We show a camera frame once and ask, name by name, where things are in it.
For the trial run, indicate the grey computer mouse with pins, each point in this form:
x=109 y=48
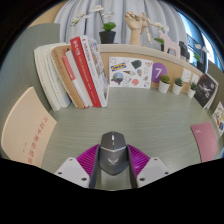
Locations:
x=113 y=156

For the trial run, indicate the white wall socket plate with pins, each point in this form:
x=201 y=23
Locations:
x=186 y=75
x=196 y=79

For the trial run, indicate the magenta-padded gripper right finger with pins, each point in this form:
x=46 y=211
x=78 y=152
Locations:
x=148 y=170

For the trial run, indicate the white sticker card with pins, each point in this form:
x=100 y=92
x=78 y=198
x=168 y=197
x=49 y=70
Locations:
x=130 y=73

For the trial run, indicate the wooden desk shelf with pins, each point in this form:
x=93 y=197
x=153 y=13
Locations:
x=140 y=50

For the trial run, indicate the grey curtain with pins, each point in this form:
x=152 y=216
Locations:
x=120 y=13

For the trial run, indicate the photo-cover book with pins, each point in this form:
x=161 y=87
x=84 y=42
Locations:
x=98 y=66

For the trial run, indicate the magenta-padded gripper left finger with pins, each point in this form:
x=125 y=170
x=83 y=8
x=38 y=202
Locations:
x=75 y=170

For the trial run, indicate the beige book with red text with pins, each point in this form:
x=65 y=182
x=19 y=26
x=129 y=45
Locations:
x=26 y=130

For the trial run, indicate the red-spined book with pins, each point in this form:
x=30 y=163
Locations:
x=85 y=70

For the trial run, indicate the brown kraft book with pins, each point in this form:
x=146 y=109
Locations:
x=65 y=76

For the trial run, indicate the pink horse figure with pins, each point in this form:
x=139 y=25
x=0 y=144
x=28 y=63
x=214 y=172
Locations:
x=170 y=45

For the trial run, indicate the black cover book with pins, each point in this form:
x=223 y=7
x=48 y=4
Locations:
x=205 y=90

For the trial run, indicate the thick white book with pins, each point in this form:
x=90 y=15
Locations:
x=46 y=76

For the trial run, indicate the grey-green desk divider panel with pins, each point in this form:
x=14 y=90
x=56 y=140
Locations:
x=20 y=56
x=218 y=71

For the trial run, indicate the purple round number sticker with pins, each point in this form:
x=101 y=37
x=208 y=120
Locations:
x=159 y=72

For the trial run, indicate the white book with red lettering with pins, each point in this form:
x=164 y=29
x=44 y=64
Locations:
x=76 y=80

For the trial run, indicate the small plant in white pot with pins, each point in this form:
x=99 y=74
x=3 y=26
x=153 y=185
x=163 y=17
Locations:
x=191 y=93
x=177 y=89
x=163 y=87

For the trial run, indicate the black horse figure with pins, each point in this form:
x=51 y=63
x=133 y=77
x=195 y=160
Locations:
x=183 y=50

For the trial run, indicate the dark-framed window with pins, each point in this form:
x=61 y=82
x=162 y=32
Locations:
x=200 y=36

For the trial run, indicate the white orchid in black pot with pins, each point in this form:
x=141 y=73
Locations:
x=163 y=27
x=107 y=37
x=200 y=65

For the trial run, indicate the wooden mannequin figure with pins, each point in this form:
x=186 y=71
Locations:
x=145 y=25

